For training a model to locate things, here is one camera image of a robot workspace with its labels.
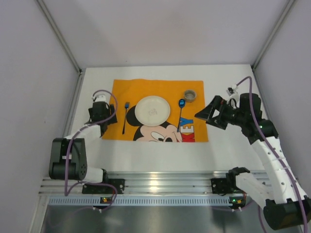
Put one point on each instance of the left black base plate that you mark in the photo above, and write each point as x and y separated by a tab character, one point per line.
119	184

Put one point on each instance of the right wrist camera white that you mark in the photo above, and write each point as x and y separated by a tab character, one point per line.
232	92

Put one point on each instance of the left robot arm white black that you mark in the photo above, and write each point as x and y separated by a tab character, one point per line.
68	154

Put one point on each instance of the blue metal fork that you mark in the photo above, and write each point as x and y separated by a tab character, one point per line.
126	106

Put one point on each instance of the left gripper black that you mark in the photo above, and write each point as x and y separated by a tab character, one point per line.
112	114

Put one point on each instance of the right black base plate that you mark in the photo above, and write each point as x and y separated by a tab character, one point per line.
221	186

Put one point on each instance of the cream round plate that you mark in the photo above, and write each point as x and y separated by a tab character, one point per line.
152	111

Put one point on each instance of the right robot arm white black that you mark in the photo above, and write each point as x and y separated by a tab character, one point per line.
285	204

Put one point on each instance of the orange cartoon mouse placemat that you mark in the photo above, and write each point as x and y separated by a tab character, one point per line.
132	91

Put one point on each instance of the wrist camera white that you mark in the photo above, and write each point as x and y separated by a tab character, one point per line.
99	98
232	92

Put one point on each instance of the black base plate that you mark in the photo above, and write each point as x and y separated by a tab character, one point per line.
119	184
221	186

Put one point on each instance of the slotted grey cable duct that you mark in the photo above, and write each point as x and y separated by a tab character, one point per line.
147	201

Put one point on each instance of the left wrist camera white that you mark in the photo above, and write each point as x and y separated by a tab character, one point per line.
99	98

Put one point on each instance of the aluminium mounting rail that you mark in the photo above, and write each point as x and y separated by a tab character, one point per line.
157	183

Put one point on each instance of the blue metal spoon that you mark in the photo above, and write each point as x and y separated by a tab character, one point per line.
181	104

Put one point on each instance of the small grey ceramic cup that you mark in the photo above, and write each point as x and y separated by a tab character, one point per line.
190	95

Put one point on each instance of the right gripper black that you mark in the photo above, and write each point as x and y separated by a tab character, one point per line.
220	114

